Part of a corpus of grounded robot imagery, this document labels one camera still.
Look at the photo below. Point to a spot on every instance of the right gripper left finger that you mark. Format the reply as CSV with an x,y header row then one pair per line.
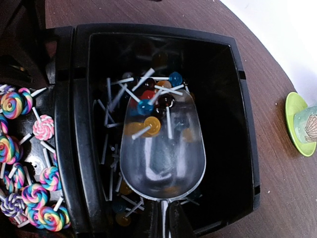
x,y
148,223

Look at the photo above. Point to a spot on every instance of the black bin small lollipops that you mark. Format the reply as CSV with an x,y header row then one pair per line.
x,y
211,65

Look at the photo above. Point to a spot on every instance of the metal candy scoop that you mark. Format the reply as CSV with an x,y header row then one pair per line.
x,y
169,165

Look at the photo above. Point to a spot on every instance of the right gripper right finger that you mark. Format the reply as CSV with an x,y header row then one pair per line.
x,y
177,222

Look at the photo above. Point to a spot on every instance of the black bin swirl lollipops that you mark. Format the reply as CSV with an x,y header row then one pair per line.
x,y
36,149

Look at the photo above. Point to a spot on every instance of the ceramic mug coral pattern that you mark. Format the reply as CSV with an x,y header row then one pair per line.
x,y
305,125

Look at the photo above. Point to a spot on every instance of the green saucer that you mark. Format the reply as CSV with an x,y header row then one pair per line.
x,y
295,103

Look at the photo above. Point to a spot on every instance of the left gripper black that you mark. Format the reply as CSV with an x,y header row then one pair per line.
x,y
23,55

